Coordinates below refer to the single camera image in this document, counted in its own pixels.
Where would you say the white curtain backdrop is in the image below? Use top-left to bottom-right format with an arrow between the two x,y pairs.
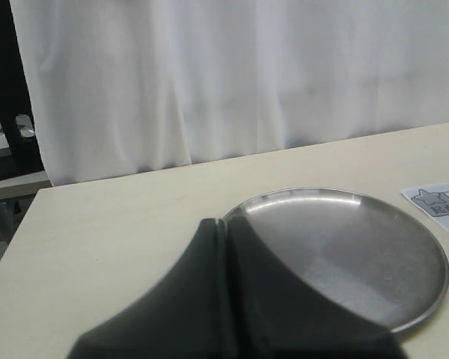
10,1 -> 449,185

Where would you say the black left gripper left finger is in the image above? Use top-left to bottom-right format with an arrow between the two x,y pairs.
68,219 -> 228,358

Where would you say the grey side table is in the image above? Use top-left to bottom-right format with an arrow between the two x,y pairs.
0,114 -> 51,241

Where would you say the paper number game board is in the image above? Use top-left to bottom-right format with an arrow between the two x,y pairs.
401,182 -> 449,232

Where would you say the round stainless steel plate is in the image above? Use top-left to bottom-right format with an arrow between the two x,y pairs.
225,188 -> 449,333

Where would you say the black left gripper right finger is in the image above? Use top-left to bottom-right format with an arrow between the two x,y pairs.
226,217 -> 406,358

